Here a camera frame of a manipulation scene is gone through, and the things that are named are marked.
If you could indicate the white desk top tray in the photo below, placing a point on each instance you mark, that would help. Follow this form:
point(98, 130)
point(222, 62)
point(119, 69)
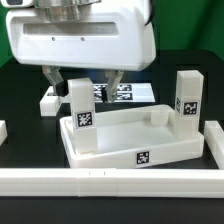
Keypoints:
point(132, 138)

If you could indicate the white marker base plate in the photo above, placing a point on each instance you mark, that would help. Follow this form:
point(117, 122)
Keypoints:
point(134, 93)

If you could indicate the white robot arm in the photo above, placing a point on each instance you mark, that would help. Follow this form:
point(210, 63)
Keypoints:
point(113, 35)

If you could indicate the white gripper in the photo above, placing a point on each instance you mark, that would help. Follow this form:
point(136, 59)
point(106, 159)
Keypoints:
point(115, 36)

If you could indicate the white block left edge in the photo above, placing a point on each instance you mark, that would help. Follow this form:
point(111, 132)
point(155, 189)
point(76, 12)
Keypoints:
point(3, 131)

